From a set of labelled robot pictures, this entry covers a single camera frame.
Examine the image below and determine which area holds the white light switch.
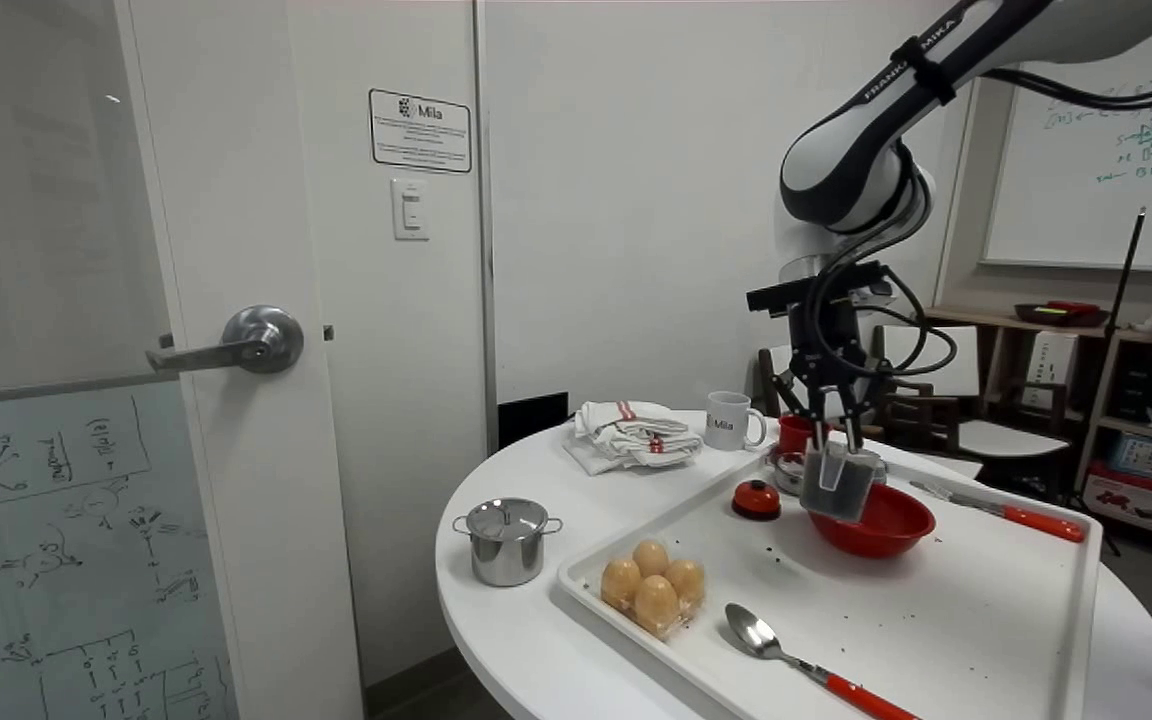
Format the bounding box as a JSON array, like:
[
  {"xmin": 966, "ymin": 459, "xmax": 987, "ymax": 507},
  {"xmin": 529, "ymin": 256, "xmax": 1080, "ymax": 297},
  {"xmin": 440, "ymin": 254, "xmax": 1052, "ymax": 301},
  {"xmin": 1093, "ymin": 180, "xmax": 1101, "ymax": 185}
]
[{"xmin": 394, "ymin": 180, "xmax": 428, "ymax": 240}]

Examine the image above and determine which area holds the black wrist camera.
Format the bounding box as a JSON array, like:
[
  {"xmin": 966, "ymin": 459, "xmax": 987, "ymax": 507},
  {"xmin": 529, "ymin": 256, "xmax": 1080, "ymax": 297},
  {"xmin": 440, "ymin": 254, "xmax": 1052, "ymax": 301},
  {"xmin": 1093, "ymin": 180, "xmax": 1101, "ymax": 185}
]
[{"xmin": 746, "ymin": 259, "xmax": 887, "ymax": 315}]

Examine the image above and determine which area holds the black wall box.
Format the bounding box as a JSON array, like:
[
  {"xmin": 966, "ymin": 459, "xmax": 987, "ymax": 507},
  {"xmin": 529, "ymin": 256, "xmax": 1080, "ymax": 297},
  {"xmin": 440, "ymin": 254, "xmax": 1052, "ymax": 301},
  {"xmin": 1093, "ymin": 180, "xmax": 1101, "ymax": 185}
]
[{"xmin": 496, "ymin": 394, "xmax": 570, "ymax": 448}]

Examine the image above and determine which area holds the white plastic tray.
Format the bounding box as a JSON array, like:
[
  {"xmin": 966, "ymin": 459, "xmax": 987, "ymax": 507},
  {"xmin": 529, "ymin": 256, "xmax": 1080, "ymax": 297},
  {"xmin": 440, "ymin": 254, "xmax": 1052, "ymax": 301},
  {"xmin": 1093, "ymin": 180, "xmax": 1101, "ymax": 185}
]
[{"xmin": 558, "ymin": 459, "xmax": 1105, "ymax": 720}]

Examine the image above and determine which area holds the silver door handle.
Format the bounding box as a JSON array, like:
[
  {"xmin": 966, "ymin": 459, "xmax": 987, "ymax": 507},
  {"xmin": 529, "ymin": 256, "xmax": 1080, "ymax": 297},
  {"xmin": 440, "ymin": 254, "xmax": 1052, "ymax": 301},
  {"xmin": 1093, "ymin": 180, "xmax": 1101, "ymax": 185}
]
[{"xmin": 147, "ymin": 303, "xmax": 306, "ymax": 376}]

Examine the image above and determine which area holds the red-handled metal spoon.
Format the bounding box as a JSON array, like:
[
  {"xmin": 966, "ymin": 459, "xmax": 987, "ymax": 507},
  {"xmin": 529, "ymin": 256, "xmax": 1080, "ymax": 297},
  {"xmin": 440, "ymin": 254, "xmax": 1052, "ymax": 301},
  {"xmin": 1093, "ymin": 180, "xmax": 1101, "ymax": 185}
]
[{"xmin": 724, "ymin": 605, "xmax": 919, "ymax": 720}]

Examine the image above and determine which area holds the bag of bread rolls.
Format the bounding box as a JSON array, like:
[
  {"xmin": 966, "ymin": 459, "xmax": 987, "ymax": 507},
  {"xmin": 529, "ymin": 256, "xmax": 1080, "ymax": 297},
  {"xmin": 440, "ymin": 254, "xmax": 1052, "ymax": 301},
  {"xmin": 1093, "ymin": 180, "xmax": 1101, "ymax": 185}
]
[{"xmin": 599, "ymin": 542, "xmax": 710, "ymax": 642}]

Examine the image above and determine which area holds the white red kitchen towel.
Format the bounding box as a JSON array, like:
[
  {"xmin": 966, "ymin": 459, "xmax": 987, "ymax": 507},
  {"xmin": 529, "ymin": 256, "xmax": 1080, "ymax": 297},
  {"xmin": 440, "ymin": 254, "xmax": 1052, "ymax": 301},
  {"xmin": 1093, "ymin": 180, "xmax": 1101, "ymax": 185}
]
[{"xmin": 570, "ymin": 401, "xmax": 702, "ymax": 478}]

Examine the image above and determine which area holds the small steel pot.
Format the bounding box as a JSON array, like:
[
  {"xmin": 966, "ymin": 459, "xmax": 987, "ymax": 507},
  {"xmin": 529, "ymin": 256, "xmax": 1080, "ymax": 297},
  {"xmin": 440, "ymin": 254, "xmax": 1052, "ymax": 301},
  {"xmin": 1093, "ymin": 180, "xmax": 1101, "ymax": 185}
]
[{"xmin": 454, "ymin": 495, "xmax": 565, "ymax": 587}]

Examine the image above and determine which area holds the red-handled utensil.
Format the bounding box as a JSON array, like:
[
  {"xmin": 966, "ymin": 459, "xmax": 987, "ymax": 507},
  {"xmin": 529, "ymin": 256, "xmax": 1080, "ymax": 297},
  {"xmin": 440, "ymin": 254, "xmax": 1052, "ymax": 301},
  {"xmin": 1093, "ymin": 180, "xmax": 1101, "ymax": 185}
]
[{"xmin": 909, "ymin": 480, "xmax": 1087, "ymax": 543}]

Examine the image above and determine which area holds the orange round lid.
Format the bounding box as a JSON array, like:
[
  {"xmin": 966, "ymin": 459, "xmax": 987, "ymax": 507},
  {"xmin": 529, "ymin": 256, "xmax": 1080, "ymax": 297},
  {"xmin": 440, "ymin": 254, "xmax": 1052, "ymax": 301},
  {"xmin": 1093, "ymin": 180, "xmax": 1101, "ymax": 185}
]
[{"xmin": 731, "ymin": 480, "xmax": 779, "ymax": 519}]

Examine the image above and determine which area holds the clear plastic cup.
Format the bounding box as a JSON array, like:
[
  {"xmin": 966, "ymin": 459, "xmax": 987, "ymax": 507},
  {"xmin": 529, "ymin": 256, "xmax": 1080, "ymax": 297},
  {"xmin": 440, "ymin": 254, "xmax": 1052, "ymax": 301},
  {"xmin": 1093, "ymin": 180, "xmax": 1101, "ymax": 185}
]
[{"xmin": 802, "ymin": 444, "xmax": 883, "ymax": 519}]

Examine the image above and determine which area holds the white mug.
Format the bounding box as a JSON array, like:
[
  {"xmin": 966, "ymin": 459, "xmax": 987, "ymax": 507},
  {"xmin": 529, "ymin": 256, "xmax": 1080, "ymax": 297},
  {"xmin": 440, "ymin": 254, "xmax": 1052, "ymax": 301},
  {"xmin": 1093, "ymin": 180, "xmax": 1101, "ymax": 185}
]
[{"xmin": 705, "ymin": 394, "xmax": 770, "ymax": 453}]

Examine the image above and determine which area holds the red mug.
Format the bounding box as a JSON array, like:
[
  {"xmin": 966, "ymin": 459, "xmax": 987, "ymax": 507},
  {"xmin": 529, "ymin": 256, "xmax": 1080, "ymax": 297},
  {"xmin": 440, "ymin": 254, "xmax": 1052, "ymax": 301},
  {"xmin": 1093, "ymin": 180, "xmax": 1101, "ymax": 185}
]
[{"xmin": 776, "ymin": 415, "xmax": 813, "ymax": 459}]

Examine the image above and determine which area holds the red bowl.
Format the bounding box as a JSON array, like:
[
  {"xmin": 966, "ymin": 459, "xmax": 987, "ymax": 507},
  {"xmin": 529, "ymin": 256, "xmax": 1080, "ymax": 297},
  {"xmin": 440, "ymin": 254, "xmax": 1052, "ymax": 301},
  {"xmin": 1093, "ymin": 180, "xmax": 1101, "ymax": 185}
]
[{"xmin": 813, "ymin": 483, "xmax": 936, "ymax": 560}]

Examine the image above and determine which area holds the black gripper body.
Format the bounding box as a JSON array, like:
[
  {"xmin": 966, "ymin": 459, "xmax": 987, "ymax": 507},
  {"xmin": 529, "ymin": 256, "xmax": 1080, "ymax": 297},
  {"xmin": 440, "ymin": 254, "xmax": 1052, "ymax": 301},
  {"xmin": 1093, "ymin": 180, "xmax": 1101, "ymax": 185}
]
[{"xmin": 791, "ymin": 310, "xmax": 883, "ymax": 415}]

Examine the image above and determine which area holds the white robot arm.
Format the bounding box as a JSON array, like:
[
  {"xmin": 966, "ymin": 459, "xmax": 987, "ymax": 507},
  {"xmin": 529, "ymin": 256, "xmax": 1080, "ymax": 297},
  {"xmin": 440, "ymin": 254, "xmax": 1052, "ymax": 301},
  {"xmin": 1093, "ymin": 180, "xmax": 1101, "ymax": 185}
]
[{"xmin": 779, "ymin": 0, "xmax": 1152, "ymax": 448}]

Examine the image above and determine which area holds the whiteboard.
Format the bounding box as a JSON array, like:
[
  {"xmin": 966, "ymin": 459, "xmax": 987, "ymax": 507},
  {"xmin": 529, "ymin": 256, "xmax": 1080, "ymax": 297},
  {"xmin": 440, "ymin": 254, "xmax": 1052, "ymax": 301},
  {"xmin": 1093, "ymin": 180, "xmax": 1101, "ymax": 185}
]
[{"xmin": 983, "ymin": 92, "xmax": 1152, "ymax": 274}]

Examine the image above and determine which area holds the wooden shelf unit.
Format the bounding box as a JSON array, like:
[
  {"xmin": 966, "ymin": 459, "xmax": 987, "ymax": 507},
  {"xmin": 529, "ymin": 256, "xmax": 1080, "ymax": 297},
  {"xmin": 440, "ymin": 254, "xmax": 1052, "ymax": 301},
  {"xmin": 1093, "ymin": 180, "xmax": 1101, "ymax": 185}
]
[{"xmin": 936, "ymin": 310, "xmax": 1152, "ymax": 531}]

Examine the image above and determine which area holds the wall notice sign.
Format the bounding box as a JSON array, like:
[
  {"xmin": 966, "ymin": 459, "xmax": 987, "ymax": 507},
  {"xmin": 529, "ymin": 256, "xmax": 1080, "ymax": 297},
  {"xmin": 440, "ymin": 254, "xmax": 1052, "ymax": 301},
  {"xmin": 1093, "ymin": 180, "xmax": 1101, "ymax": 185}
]
[{"xmin": 368, "ymin": 90, "xmax": 474, "ymax": 171}]

